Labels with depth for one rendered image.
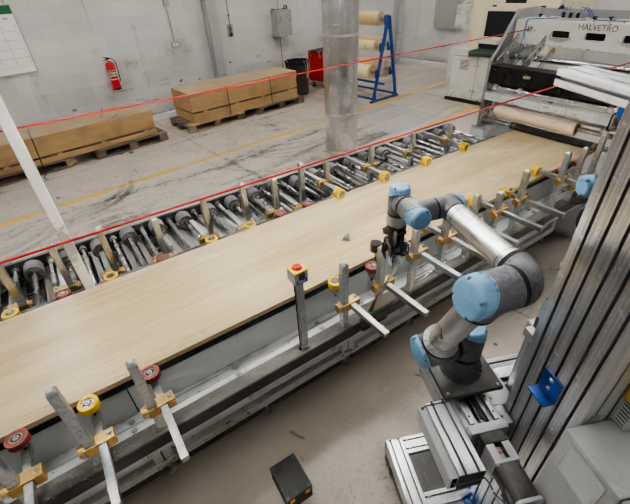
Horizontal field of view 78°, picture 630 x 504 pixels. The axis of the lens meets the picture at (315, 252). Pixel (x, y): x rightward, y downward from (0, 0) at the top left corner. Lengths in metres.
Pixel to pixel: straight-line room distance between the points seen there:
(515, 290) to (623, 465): 0.53
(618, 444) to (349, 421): 1.61
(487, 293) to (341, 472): 1.71
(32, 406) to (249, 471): 1.17
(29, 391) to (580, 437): 2.00
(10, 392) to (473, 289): 1.87
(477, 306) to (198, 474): 1.99
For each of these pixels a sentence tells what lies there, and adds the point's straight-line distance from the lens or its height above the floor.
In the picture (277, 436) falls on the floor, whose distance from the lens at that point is 2.62.
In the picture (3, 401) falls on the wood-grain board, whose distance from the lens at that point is 2.14.
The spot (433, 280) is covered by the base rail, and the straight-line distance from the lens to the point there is 2.51.
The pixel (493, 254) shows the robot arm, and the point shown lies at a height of 1.61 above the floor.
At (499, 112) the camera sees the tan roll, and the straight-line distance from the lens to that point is 4.51.
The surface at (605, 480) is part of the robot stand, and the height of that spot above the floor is 1.23.
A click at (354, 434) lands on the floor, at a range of 2.60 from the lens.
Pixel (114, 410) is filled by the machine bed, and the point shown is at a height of 0.71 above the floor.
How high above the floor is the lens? 2.27
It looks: 36 degrees down
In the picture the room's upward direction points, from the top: 3 degrees counter-clockwise
